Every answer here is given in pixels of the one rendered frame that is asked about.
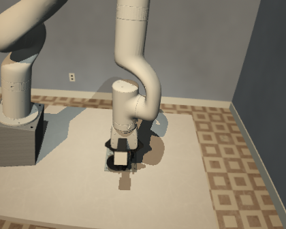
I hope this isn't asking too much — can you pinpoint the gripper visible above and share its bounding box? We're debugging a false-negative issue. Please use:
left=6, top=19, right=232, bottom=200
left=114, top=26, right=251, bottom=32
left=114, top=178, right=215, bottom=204
left=105, top=124, right=144, bottom=162

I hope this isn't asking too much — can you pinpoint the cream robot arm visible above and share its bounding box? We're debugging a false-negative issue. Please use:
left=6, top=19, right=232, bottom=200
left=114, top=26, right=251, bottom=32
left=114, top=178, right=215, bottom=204
left=0, top=0, right=161, bottom=165

